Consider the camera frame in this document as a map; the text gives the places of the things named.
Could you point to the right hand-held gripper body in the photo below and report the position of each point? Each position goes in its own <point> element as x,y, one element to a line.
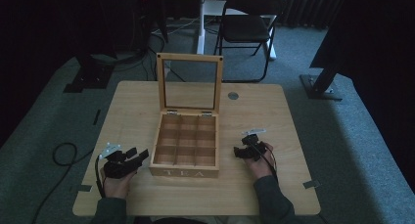
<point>253,142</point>

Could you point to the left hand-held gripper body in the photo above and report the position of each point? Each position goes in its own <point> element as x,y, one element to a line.
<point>121,165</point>

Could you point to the wooden tea box with lid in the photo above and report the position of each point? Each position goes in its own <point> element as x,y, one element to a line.
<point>187,167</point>

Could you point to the person's right hand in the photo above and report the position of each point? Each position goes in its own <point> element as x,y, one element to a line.
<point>261,167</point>

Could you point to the person's left hand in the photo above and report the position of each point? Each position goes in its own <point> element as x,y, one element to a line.
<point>117,186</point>

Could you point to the grey tape piece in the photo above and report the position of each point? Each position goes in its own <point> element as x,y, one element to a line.
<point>84,188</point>
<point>311,184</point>

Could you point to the black strip on floor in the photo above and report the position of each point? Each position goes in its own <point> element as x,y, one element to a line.
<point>96,117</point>

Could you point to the grey round table grommet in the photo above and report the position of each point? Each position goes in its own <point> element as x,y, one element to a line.
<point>233,96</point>

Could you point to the black stand base with equipment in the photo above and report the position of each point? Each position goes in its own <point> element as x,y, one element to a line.
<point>93,74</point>

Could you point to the black stand with metal base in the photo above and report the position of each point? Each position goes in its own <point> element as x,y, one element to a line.
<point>321,85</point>

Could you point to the black folding chair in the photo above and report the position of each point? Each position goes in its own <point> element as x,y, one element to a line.
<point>244,26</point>

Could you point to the dark curtain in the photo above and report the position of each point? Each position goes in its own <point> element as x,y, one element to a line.
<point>313,7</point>

